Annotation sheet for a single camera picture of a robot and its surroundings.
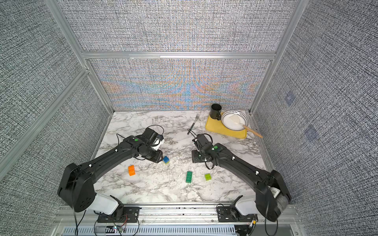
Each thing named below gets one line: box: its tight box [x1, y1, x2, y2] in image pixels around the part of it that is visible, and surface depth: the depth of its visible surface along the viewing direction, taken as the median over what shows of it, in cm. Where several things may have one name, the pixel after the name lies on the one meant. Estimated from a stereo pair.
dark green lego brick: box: [185, 171, 193, 184], surface depth 86 cm
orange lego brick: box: [127, 164, 136, 177], surface depth 89 cm
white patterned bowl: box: [220, 110, 249, 131], surface depth 115 cm
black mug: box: [210, 103, 222, 121], surface depth 112 cm
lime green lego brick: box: [204, 173, 212, 181], surface depth 87 cm
